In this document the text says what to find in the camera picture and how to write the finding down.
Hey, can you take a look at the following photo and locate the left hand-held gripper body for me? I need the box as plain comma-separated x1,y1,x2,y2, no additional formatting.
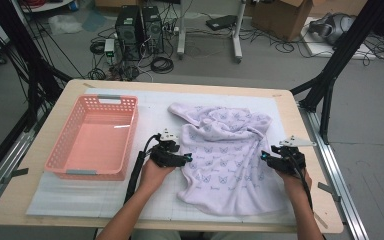
149,128,186,168

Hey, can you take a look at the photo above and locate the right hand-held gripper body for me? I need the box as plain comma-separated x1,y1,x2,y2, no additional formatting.
268,135,317,176

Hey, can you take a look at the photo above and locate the lilac printed towel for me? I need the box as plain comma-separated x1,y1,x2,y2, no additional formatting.
167,102,289,217

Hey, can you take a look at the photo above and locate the pink plastic basket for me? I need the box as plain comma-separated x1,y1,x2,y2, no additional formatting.
43,94,140,182

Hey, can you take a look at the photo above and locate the person's right hand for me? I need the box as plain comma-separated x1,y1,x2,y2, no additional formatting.
276,168,313,201

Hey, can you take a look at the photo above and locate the person's left hand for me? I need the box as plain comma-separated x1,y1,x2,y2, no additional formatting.
139,159,176,198

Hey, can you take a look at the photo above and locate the beige tape strip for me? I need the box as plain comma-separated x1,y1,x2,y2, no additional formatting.
311,209,329,230

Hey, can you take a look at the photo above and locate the white floor board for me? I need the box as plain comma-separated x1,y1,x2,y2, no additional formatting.
301,16,378,61

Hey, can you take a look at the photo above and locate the white rolling stand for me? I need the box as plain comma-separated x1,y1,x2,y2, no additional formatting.
176,0,248,64

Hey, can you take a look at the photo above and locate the white power strip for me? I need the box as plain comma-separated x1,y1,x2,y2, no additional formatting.
164,21,181,36

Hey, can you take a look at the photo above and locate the small white box green light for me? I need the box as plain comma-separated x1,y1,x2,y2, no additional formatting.
103,38,116,58

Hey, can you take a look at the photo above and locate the black computer tower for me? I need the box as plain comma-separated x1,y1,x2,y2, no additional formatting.
114,4,145,62
141,5,165,54

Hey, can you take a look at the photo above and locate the black flat box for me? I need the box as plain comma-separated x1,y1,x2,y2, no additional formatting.
205,14,238,32

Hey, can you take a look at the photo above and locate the large open cardboard box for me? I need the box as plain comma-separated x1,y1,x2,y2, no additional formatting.
251,0,314,42

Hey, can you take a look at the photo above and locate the grey rounded device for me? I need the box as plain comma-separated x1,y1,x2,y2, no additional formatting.
308,12,358,46

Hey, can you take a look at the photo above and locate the teal sheet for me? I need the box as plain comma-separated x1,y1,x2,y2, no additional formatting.
81,9,108,33

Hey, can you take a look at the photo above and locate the brown cardboard box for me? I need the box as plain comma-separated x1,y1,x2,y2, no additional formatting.
94,0,138,8
308,0,369,17

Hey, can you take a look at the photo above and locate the clear plastic bag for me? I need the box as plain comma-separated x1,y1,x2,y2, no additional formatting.
48,14,83,36

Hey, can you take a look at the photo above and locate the white round table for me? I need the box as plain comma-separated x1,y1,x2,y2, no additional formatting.
19,0,74,14

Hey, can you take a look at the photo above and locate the right hand-held gripper black cable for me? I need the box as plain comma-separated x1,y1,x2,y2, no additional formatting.
289,156,314,211

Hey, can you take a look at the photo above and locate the hand-held gripper black cable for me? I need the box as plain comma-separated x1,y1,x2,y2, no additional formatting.
123,133,163,205
289,156,314,211

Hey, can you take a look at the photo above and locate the left hand-held gripper black cable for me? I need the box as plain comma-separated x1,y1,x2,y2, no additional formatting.
123,133,163,205

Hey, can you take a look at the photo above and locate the aluminium rail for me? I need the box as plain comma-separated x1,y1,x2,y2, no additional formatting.
299,106,369,240
0,109,46,218

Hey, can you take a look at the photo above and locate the grey rail bracket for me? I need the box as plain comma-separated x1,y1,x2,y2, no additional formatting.
1,167,30,185
317,181,343,203

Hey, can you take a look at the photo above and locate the coiled black cable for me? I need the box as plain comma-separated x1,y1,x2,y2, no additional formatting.
87,67,108,81
150,56,175,75
89,40,106,56

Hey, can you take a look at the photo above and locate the tangle of computer cables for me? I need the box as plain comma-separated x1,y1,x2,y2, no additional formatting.
113,59,154,83

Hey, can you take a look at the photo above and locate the tangle of black floor cables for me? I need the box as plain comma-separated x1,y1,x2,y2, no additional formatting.
239,26,384,68

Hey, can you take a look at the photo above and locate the black metal stand frame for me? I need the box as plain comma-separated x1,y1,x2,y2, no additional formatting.
0,0,73,134
289,0,384,145

